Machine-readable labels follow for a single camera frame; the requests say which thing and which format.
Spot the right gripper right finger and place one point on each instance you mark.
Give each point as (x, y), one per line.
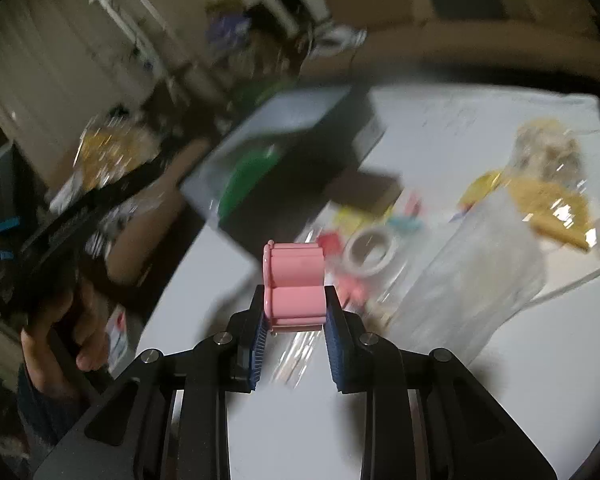
(342, 331)

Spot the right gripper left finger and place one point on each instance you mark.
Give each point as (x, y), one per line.
(249, 329)

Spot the pink plastic clip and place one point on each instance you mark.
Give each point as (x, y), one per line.
(294, 297)

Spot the person left hand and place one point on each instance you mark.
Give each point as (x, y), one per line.
(67, 341)

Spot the white tape roll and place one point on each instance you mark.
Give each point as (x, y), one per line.
(370, 252)

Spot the black white storage box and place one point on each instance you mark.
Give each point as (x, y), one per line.
(319, 132)

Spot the clear plastic cup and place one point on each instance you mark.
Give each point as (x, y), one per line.
(489, 270)

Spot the clear bag yellow snacks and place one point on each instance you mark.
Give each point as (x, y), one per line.
(545, 177)

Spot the black cushion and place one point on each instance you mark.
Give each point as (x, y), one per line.
(470, 10)

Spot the brown sofa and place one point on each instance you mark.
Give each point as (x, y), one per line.
(553, 36)

